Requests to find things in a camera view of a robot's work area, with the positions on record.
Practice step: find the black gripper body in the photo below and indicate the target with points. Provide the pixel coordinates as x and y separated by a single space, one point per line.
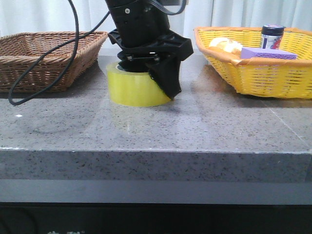
133 59

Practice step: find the orange toy carrot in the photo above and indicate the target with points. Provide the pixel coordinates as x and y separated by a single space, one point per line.
224 55

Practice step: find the bread roll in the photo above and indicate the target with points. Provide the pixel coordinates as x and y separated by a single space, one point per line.
226 44

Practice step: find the white curtain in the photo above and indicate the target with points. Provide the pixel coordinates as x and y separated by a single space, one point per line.
18 16

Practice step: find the yellow tape roll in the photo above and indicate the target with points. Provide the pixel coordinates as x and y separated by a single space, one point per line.
133 89

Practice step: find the purple foam block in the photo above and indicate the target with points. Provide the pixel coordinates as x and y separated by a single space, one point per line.
250 52

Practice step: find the yellow wicker basket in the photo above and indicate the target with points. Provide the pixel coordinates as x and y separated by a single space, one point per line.
263 77

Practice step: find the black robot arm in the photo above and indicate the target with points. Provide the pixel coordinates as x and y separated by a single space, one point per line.
139 21

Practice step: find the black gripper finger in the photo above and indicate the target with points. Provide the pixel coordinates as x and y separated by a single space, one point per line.
165 72

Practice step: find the brown wicker basket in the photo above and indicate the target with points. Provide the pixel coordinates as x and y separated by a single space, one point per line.
19 51

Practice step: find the bottle with dark cap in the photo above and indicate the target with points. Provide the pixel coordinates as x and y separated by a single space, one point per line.
271 36

